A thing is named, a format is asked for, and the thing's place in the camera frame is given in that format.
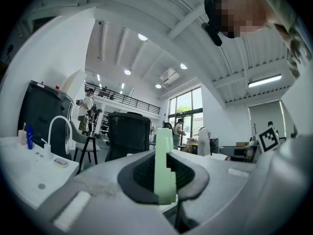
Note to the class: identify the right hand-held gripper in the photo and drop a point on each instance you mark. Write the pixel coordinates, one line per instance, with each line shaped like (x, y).
(269, 139)

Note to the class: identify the person's head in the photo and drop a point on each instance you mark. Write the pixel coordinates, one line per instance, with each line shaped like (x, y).
(242, 11)

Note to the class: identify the blue bottle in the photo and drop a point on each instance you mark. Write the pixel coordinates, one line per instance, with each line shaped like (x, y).
(30, 137)

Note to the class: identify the white sink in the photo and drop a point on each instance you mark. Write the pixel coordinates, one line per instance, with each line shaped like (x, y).
(22, 170)

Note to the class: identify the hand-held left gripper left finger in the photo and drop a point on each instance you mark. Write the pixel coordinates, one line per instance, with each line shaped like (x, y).
(105, 212)

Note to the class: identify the long tube ceiling light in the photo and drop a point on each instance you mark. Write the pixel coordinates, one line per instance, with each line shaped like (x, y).
(264, 81)

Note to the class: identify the large glass window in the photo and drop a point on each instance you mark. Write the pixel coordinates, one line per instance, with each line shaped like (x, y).
(185, 106)

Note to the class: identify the small white oval tray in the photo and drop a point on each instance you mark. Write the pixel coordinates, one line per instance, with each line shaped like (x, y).
(61, 162)

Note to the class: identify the white curved faucet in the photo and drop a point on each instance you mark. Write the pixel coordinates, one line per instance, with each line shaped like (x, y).
(52, 124)

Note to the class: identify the ceiling air conditioner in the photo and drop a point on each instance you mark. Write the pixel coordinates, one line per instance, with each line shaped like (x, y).
(170, 76)

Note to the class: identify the black balcony railing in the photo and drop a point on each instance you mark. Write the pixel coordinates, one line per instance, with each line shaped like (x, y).
(127, 99)

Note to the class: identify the black head-mounted camera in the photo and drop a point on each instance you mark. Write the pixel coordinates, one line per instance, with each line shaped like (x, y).
(212, 21)

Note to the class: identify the grey roller blind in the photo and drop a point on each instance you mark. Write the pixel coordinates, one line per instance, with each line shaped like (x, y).
(266, 114)

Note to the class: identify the person's patterned shirt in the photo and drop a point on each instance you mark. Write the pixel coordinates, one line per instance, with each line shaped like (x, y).
(291, 26)

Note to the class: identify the black mesh office chair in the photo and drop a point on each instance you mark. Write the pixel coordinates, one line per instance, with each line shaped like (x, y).
(128, 133)

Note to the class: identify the grey chair with black legs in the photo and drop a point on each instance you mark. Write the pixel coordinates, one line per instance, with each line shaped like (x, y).
(83, 141)

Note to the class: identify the cardboard boxes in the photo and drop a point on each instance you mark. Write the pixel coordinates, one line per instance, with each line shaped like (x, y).
(190, 144)

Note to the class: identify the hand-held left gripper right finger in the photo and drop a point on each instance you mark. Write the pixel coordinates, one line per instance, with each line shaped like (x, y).
(244, 199)

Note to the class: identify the dark desk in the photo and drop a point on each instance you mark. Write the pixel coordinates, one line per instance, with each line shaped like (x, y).
(237, 152)

